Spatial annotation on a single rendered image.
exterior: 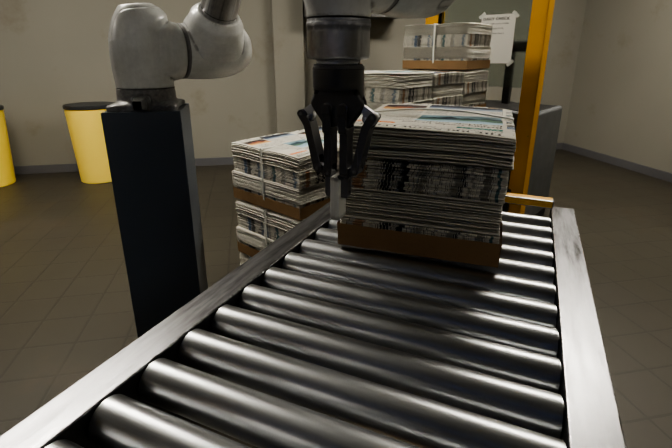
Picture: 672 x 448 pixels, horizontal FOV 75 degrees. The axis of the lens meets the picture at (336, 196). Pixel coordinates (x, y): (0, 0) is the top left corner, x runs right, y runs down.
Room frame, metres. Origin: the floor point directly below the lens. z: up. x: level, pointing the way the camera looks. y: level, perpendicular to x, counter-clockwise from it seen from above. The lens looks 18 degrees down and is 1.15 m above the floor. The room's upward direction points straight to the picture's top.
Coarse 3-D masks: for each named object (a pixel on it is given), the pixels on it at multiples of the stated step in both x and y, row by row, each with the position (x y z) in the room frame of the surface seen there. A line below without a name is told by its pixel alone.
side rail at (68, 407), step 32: (320, 224) 0.87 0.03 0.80; (256, 256) 0.71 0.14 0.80; (224, 288) 0.60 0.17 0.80; (192, 320) 0.52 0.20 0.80; (128, 352) 0.45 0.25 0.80; (160, 352) 0.45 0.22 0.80; (96, 384) 0.39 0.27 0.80; (128, 384) 0.40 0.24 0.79; (32, 416) 0.35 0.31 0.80; (64, 416) 0.35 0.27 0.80
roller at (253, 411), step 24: (168, 360) 0.44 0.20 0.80; (144, 384) 0.41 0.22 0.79; (168, 384) 0.40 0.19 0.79; (192, 384) 0.40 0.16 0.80; (216, 384) 0.40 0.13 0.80; (168, 408) 0.39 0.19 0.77; (192, 408) 0.38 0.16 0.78; (216, 408) 0.37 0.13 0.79; (240, 408) 0.36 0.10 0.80; (264, 408) 0.36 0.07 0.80; (288, 408) 0.36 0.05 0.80; (240, 432) 0.35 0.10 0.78; (264, 432) 0.34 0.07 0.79; (288, 432) 0.34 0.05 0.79; (312, 432) 0.33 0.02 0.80; (336, 432) 0.33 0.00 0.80; (360, 432) 0.33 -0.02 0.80
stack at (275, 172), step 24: (240, 144) 1.60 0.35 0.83; (264, 144) 1.58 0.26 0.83; (288, 144) 1.59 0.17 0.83; (240, 168) 1.61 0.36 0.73; (264, 168) 1.51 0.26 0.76; (288, 168) 1.42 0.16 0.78; (312, 168) 1.43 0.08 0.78; (264, 192) 1.51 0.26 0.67; (288, 192) 1.42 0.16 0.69; (312, 192) 1.44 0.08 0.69; (240, 216) 1.62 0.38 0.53; (264, 216) 1.51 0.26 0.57; (288, 216) 1.45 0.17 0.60; (240, 240) 1.62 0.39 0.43; (264, 240) 1.52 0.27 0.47; (240, 264) 1.64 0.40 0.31
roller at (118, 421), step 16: (112, 400) 0.37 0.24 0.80; (128, 400) 0.37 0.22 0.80; (96, 416) 0.36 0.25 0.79; (112, 416) 0.35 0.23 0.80; (128, 416) 0.35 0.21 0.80; (144, 416) 0.35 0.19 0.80; (160, 416) 0.35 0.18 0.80; (96, 432) 0.35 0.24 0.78; (112, 432) 0.34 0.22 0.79; (128, 432) 0.34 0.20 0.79; (144, 432) 0.33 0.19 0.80; (160, 432) 0.33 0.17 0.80; (176, 432) 0.33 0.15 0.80; (192, 432) 0.33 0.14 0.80; (208, 432) 0.33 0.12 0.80
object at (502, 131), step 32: (384, 128) 0.73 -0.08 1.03; (416, 128) 0.71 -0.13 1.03; (448, 128) 0.72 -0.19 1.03; (480, 128) 0.72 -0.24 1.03; (512, 128) 0.72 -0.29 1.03; (384, 160) 0.74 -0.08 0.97; (416, 160) 0.71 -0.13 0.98; (448, 160) 0.69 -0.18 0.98; (480, 160) 0.67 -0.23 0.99; (512, 160) 0.66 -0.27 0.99; (352, 192) 0.75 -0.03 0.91; (384, 192) 0.73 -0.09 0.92; (416, 192) 0.71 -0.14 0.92; (448, 192) 0.69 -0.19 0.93; (480, 192) 0.67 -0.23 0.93; (352, 224) 0.75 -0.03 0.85; (384, 224) 0.73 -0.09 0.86; (416, 224) 0.71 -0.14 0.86; (448, 224) 0.69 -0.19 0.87; (480, 224) 0.68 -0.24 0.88
